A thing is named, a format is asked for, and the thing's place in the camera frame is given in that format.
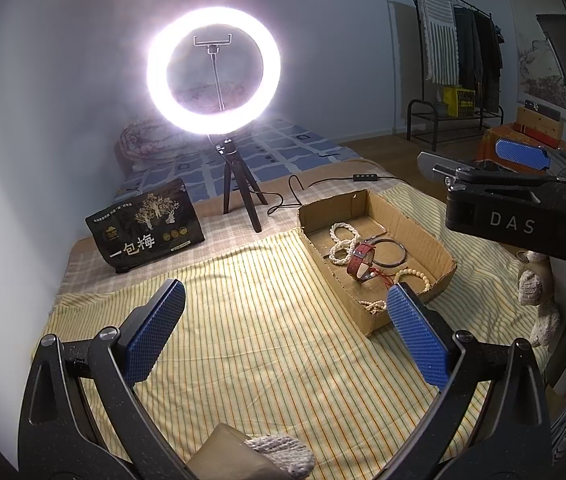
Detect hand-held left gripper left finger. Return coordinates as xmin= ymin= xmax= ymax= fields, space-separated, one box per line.
xmin=18 ymin=277 xmax=198 ymax=480

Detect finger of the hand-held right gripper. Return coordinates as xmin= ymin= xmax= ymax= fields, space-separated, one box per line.
xmin=494 ymin=135 xmax=566 ymax=177
xmin=417 ymin=151 xmax=558 ymax=192

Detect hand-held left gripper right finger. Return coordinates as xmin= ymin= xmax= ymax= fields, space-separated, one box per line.
xmin=382 ymin=281 xmax=554 ymax=480

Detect red cord jade pendant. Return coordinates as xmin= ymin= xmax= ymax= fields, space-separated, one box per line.
xmin=368 ymin=267 xmax=398 ymax=288

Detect yellowish bead necklace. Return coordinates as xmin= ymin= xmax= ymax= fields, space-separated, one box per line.
xmin=393 ymin=267 xmax=432 ymax=295

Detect cardboard box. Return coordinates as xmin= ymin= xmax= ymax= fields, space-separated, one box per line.
xmin=297 ymin=189 xmax=458 ymax=338

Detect small pearl necklace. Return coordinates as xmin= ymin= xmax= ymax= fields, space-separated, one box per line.
xmin=329 ymin=223 xmax=358 ymax=261

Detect wooden box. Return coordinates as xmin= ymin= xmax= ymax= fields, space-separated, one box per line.
xmin=515 ymin=100 xmax=564 ymax=148

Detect plush bear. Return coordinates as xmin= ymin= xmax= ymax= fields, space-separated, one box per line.
xmin=515 ymin=250 xmax=564 ymax=348

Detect black clothes rack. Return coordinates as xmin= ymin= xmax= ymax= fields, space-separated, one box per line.
xmin=405 ymin=0 xmax=506 ymax=148

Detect yellow crate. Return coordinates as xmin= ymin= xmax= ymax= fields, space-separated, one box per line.
xmin=443 ymin=86 xmax=478 ymax=118

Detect black bangle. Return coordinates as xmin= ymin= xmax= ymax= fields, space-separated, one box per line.
xmin=365 ymin=239 xmax=406 ymax=268

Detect black snack bag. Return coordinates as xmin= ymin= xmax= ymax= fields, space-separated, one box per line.
xmin=85 ymin=178 xmax=206 ymax=275

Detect striped bed sheet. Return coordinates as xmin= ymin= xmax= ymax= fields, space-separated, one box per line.
xmin=45 ymin=180 xmax=551 ymax=480

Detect dark hanging clothes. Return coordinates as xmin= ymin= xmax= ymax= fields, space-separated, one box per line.
xmin=453 ymin=5 xmax=506 ymax=111

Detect striped towel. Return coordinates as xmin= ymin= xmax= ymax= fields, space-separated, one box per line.
xmin=418 ymin=0 xmax=461 ymax=83

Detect blue checkered sheet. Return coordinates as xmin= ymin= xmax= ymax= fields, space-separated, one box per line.
xmin=123 ymin=117 xmax=358 ymax=206

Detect tan plaid blanket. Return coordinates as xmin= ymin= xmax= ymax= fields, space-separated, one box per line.
xmin=55 ymin=157 xmax=404 ymax=306

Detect grey knitted cloth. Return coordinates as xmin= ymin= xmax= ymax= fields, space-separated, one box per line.
xmin=245 ymin=434 xmax=316 ymax=478

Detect folded quilt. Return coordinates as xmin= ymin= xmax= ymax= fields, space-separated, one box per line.
xmin=115 ymin=119 xmax=214 ymax=171

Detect black cable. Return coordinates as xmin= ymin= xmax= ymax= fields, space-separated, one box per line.
xmin=265 ymin=174 xmax=394 ymax=213

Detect red watch strap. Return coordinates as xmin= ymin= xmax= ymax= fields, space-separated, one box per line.
xmin=346 ymin=241 xmax=378 ymax=283

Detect wall poster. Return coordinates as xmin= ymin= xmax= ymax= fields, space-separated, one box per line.
xmin=515 ymin=0 xmax=566 ymax=116

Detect ring light with black tripod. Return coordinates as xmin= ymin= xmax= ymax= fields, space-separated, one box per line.
xmin=146 ymin=5 xmax=282 ymax=233

